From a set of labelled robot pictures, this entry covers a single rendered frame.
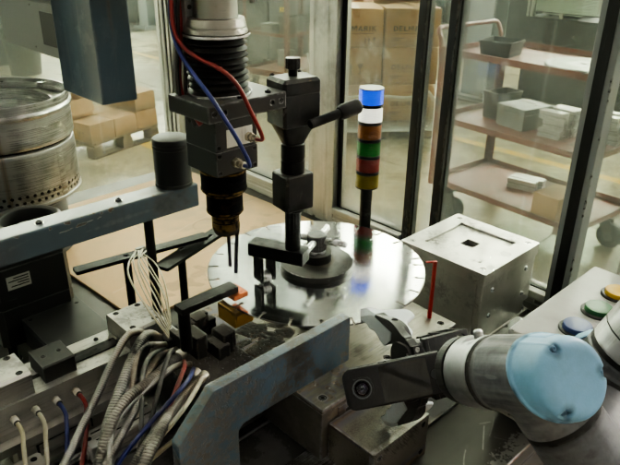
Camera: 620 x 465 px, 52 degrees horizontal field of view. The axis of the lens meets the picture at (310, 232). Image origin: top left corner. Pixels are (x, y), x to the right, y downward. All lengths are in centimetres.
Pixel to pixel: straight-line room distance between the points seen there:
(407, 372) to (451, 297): 45
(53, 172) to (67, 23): 57
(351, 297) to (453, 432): 26
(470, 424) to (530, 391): 45
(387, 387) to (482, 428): 33
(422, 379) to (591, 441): 19
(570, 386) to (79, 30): 67
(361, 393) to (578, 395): 24
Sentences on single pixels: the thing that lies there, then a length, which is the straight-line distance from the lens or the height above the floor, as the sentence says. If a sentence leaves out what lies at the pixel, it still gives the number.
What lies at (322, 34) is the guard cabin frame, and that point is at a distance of 151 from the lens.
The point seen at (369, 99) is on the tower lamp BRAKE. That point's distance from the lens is 117.
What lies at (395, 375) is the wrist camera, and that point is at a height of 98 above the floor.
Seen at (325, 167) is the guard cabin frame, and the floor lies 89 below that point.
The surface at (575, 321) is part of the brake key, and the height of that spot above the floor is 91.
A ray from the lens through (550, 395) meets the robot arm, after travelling 58.
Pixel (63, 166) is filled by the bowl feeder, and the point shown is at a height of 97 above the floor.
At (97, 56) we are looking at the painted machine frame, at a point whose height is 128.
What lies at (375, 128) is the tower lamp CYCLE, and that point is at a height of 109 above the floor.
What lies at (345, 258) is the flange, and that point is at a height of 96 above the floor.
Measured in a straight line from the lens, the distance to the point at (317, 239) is 95.
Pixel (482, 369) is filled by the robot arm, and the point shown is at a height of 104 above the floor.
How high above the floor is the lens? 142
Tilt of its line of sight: 26 degrees down
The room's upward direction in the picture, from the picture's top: 1 degrees clockwise
